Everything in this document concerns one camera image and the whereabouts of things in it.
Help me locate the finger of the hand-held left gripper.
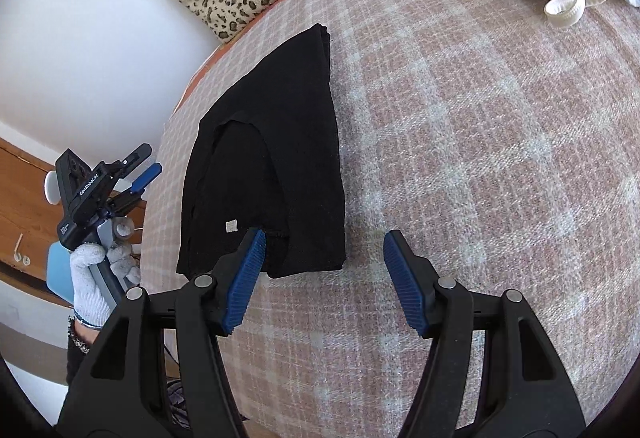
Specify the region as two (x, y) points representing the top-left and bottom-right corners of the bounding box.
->
(102, 143), (153, 184)
(107, 162), (163, 214)

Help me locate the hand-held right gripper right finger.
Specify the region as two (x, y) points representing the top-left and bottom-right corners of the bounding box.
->
(382, 229), (587, 438)

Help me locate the person's left forearm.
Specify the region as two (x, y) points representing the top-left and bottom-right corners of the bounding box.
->
(65, 315), (107, 391)

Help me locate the white desk lamp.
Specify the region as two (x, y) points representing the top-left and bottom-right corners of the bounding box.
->
(44, 171), (63, 205)

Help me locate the light blue chair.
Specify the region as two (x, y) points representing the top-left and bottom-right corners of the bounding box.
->
(46, 241), (76, 306)

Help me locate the black t-shirt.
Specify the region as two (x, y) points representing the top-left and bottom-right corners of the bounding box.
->
(176, 23), (348, 279)

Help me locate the pink plaid blanket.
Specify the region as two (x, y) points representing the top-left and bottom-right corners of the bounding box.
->
(139, 0), (640, 431)

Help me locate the person's left hand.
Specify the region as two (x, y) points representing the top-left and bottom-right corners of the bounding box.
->
(69, 241), (142, 330)

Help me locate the orange floral bed sheet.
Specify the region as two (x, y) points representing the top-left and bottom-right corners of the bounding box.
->
(170, 0), (441, 119)

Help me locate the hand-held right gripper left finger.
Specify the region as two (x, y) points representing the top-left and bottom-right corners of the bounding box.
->
(56, 227), (267, 438)

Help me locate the grey striped cloth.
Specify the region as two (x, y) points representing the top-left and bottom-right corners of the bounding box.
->
(166, 377), (193, 424)

